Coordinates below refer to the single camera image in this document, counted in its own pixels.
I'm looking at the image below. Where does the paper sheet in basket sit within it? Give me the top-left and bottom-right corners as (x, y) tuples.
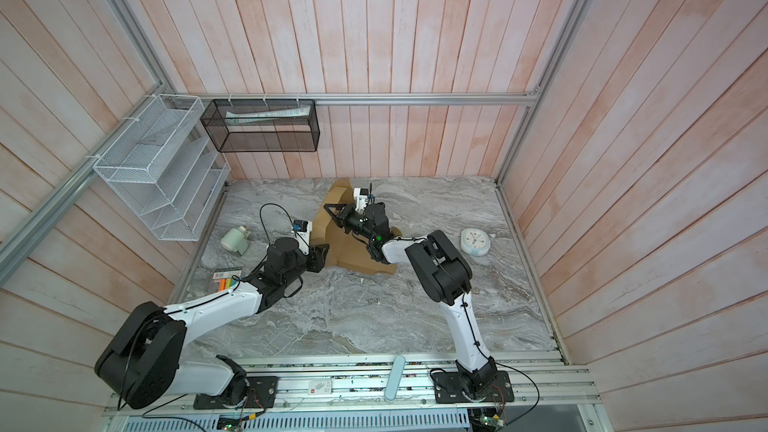
(225, 105), (312, 126)

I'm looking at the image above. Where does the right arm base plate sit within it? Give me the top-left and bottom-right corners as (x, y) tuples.
(429, 368), (515, 404)

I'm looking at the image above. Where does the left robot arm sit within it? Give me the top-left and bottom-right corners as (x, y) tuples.
(94, 237), (330, 409)

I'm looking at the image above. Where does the aluminium wall frame bar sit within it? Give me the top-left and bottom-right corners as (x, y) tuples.
(169, 92), (539, 106)

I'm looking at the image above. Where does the aluminium front rail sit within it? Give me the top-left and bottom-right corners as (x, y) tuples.
(101, 352), (602, 418)

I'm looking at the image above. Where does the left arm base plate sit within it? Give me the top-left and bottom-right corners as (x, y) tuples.
(193, 354), (279, 410)

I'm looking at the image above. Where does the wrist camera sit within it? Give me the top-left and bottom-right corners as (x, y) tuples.
(353, 188), (370, 213)
(292, 219), (312, 255)

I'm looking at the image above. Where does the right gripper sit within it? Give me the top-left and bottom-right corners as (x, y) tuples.
(326, 205), (378, 245)

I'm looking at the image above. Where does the coloured marker pack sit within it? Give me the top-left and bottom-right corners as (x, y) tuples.
(212, 267), (243, 292)

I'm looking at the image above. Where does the white label tag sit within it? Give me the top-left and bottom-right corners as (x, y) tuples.
(307, 379), (333, 396)

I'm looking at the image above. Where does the brown cardboard box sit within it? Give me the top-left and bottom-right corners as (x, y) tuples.
(310, 178), (410, 275)

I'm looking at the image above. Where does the white tape roll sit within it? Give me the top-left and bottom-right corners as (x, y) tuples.
(220, 226), (251, 256)

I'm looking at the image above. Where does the white wire mesh shelf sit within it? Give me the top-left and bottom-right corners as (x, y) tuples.
(94, 94), (230, 242)

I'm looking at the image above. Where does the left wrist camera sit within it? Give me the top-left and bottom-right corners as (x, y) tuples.
(292, 219), (312, 255)

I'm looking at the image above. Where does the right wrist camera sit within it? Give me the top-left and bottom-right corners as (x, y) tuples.
(353, 188), (370, 213)

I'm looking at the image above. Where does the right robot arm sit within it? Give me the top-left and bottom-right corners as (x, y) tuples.
(324, 202), (498, 400)

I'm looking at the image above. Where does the black mesh basket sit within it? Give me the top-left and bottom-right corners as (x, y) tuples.
(201, 100), (321, 153)

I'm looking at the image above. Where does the white round clock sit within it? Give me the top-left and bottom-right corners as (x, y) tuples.
(460, 228), (491, 257)

